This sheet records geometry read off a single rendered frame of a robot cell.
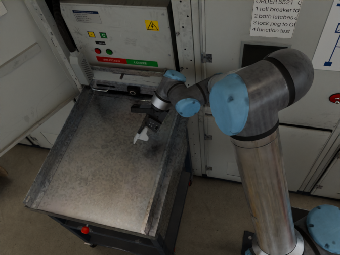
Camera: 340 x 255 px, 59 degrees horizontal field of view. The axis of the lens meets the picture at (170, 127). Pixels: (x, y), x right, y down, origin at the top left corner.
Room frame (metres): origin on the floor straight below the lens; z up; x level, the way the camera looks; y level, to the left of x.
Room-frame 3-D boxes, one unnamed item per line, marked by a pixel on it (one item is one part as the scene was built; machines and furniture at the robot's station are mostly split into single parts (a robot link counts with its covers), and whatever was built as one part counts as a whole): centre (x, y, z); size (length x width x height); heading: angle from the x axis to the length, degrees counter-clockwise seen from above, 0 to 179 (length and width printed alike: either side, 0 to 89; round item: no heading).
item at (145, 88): (1.14, 0.14, 0.90); 0.54 x 0.05 x 0.06; 66
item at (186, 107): (0.77, -0.09, 1.15); 0.12 x 0.12 x 0.09; 16
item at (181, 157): (0.78, 0.30, 0.46); 0.64 x 0.58 x 0.66; 156
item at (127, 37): (1.13, 0.14, 1.15); 0.48 x 0.01 x 0.48; 66
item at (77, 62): (1.15, 0.36, 1.09); 0.08 x 0.05 x 0.17; 156
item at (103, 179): (0.78, 0.30, 0.82); 0.68 x 0.62 x 0.06; 156
